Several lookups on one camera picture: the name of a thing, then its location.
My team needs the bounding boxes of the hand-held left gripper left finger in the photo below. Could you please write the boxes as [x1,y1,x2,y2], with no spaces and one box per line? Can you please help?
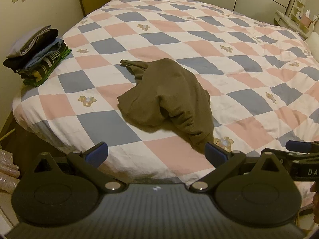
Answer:
[31,141,127,194]

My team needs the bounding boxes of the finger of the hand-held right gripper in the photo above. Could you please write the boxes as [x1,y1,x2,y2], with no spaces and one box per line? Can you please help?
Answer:
[260,148,308,164]
[286,140,319,153]

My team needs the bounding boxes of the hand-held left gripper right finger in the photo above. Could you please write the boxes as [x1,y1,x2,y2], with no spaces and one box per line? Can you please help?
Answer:
[189,142,284,194]

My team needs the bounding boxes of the olive brown garment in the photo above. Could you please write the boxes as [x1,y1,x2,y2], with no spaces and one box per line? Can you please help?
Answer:
[117,58,215,155]

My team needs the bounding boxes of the stack of folded clothes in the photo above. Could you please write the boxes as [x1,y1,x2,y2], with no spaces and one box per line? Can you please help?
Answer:
[3,28,59,71]

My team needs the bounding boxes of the person's right hand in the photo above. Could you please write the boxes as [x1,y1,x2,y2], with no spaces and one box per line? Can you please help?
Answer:
[310,182,319,216]

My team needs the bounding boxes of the wooden stick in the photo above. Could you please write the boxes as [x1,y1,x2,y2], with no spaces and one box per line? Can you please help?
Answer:
[0,129,16,141]

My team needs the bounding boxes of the clear plastic bags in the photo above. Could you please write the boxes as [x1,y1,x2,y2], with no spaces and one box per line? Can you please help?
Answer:
[0,148,21,194]

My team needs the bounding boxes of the green folded garment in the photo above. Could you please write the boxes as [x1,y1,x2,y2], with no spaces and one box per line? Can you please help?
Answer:
[23,48,73,88]

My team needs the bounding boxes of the dark striped folded garment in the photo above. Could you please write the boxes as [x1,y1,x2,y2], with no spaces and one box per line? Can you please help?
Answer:
[19,47,68,80]

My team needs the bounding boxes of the blue folded garment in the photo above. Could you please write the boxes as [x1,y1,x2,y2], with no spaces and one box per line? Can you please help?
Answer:
[21,38,64,72]

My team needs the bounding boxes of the checkered patchwork quilt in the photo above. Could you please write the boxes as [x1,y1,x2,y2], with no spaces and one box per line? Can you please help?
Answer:
[12,0,319,195]

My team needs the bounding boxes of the pink box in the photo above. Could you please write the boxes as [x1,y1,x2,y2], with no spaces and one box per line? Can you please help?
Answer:
[300,15,313,28]

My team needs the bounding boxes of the cream vanity table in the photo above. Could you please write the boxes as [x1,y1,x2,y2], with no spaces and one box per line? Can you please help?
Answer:
[273,0,319,41]

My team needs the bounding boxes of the grey folded garment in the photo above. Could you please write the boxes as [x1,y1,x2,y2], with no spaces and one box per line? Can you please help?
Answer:
[6,25,52,58]

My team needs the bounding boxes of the oval vanity mirror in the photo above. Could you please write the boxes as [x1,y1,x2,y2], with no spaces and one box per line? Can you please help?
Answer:
[302,0,319,28]

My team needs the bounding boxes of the dark wooden bed frame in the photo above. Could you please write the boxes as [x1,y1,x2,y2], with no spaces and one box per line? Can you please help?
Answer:
[0,110,64,176]

